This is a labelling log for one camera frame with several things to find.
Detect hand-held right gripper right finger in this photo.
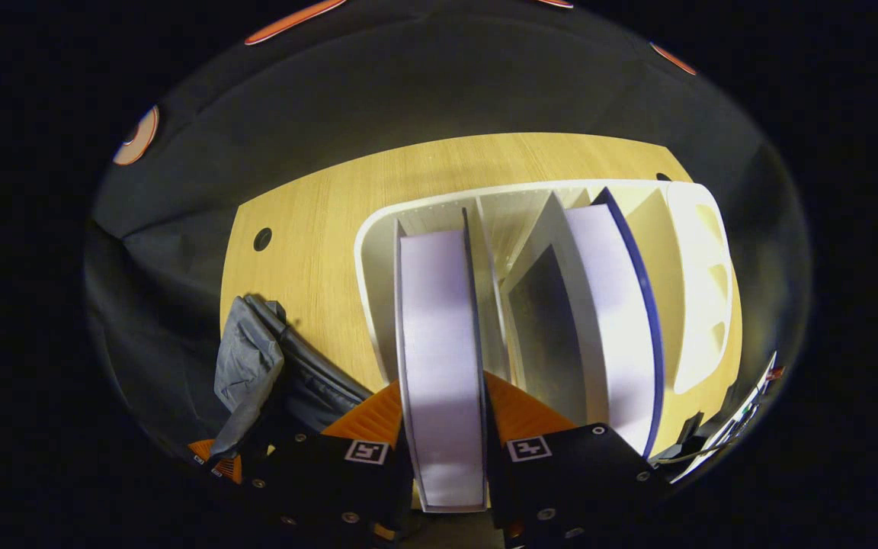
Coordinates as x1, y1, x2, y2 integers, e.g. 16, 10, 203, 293
482, 371, 672, 546

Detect small black clamp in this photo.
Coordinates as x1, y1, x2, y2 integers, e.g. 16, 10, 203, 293
675, 412, 707, 458

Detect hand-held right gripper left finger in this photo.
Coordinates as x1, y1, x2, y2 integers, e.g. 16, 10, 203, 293
245, 379, 415, 546

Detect white bookshelf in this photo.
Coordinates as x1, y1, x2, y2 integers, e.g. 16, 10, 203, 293
354, 179, 735, 458

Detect blue spine book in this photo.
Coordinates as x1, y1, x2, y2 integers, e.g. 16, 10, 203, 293
498, 187, 666, 458

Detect white cover book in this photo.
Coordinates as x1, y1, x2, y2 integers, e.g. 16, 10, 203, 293
395, 210, 488, 513

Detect grey schoolbag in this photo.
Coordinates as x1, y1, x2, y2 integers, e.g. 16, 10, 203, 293
210, 294, 375, 462

